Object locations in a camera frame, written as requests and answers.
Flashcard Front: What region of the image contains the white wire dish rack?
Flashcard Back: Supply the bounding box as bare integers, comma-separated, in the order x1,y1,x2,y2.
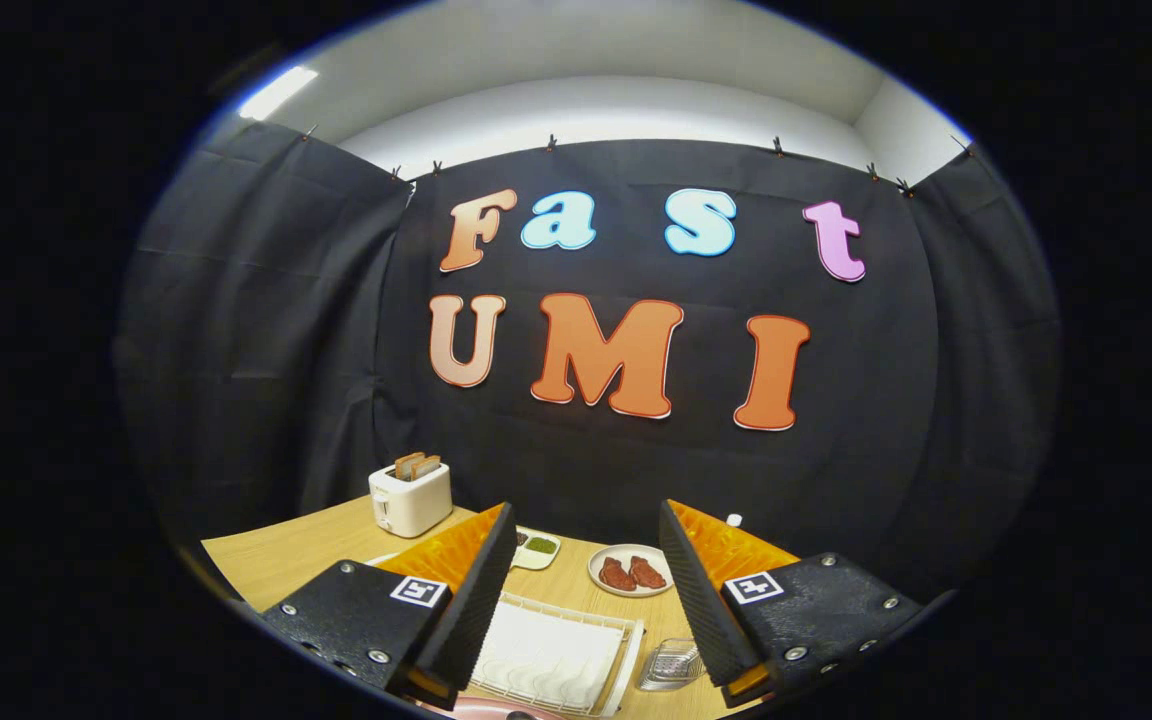
466,590,647,717

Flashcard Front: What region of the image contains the row of black clips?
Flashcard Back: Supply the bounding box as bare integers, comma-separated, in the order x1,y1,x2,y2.
301,125,977,196

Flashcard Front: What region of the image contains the white drip mat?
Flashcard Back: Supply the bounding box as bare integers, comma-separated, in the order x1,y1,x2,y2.
476,600,627,709

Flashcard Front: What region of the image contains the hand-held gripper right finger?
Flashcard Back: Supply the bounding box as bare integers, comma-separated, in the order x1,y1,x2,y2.
658,498,937,709

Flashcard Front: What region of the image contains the pink plate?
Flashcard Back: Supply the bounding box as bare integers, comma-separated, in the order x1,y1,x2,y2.
416,697,567,720

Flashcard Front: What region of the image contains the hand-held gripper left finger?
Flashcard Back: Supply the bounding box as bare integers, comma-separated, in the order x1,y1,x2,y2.
261,501,519,711

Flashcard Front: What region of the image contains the white toaster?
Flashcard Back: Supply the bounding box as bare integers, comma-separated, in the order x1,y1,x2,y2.
368,460,455,540

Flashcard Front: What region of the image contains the white divided snack tray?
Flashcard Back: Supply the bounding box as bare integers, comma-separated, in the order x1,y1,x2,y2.
511,527,563,571

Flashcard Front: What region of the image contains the metal wire basket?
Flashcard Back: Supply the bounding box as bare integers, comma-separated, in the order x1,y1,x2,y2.
636,637,707,693

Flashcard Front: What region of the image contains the cream plate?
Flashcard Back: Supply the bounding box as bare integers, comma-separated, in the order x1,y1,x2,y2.
587,544,677,599

